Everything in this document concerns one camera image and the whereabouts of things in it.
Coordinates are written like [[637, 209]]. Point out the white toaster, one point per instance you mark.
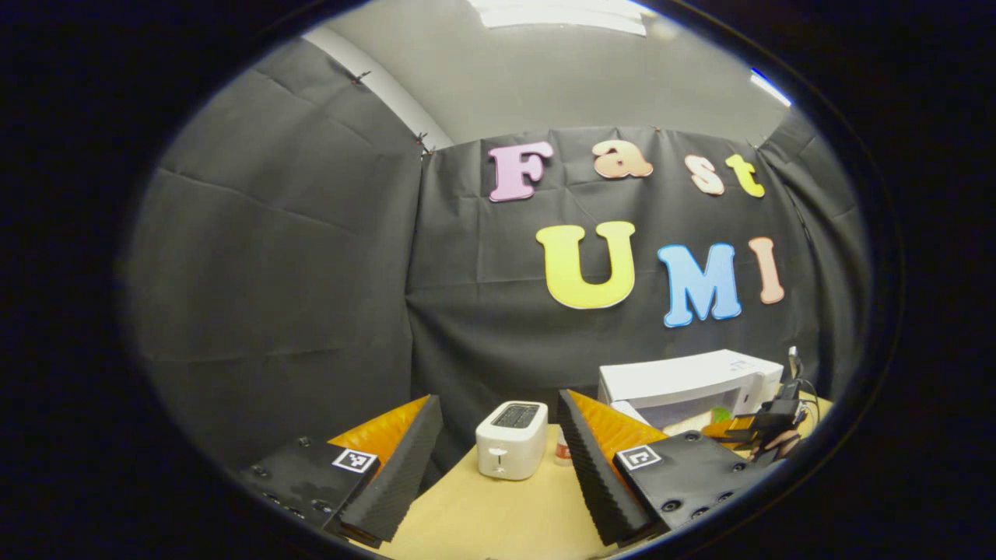
[[510, 447]]

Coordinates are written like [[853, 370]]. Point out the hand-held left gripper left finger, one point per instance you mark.
[[401, 474]]

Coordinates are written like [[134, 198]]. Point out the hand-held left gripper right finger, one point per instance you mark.
[[595, 482]]

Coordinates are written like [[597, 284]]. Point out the small ceiling light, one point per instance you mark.
[[770, 87]]

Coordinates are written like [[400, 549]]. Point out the black backdrop cloth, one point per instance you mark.
[[311, 272]]

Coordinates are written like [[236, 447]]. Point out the white microwave oven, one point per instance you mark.
[[677, 377]]

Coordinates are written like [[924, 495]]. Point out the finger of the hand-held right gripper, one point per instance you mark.
[[727, 429]]

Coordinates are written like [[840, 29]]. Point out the small white bottle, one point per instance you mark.
[[562, 451]]

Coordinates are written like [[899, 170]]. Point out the large ceiling light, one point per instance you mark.
[[560, 15]]

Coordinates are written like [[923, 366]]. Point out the green vegetable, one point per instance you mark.
[[722, 416]]

